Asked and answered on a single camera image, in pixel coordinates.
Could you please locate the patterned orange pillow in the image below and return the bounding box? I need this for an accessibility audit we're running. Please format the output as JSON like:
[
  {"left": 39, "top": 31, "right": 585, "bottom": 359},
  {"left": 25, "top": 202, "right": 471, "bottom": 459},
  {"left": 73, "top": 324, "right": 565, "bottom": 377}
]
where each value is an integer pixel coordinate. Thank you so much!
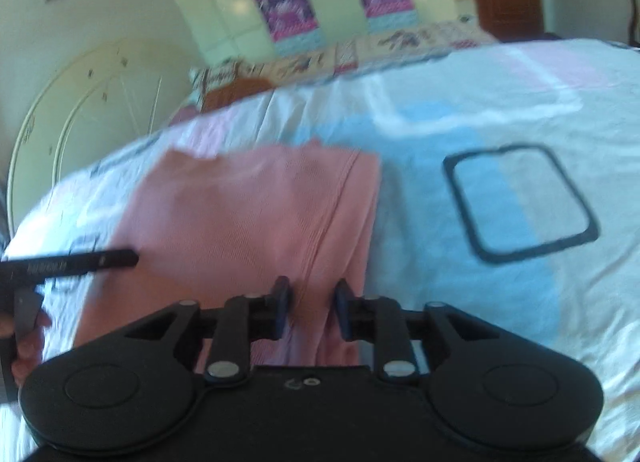
[{"left": 190, "top": 60, "right": 277, "bottom": 114}]

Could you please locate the floral bed sheet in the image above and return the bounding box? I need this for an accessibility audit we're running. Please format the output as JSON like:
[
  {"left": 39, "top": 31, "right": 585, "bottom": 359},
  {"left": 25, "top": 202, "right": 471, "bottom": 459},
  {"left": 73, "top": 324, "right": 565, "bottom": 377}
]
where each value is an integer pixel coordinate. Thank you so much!
[{"left": 170, "top": 20, "right": 502, "bottom": 129}]

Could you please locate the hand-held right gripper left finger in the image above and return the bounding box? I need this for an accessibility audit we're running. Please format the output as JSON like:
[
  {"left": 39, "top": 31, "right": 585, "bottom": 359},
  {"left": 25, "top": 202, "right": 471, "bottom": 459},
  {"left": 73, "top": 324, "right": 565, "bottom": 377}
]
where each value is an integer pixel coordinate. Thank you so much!
[{"left": 125, "top": 276, "right": 293, "bottom": 386}]

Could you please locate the cream round headboard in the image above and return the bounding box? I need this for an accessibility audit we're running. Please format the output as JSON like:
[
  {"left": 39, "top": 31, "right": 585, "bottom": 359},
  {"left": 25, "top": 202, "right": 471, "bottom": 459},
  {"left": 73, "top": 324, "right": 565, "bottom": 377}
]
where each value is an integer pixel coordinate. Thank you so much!
[{"left": 7, "top": 37, "right": 202, "bottom": 239}]

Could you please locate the wooden chair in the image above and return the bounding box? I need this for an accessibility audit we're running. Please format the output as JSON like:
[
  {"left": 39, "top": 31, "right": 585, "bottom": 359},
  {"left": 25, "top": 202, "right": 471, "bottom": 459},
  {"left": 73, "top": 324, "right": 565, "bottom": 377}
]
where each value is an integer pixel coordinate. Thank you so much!
[{"left": 625, "top": 0, "right": 640, "bottom": 48}]

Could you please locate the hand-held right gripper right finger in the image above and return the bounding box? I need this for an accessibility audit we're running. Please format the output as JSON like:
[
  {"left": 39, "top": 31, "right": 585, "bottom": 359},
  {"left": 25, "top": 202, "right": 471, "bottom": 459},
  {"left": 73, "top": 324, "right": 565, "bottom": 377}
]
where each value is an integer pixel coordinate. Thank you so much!
[{"left": 334, "top": 278, "right": 502, "bottom": 386}]

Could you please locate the pink shirt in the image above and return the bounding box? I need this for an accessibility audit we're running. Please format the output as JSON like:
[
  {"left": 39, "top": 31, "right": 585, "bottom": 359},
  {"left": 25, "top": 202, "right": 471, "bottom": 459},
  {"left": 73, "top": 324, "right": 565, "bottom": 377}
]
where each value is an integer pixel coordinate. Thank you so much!
[{"left": 72, "top": 139, "right": 384, "bottom": 379}]

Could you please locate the person's left hand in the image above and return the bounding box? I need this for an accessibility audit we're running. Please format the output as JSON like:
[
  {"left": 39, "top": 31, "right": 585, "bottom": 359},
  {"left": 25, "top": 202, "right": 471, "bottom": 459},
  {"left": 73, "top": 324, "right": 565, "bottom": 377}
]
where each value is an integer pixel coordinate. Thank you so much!
[{"left": 10, "top": 309, "right": 54, "bottom": 388}]

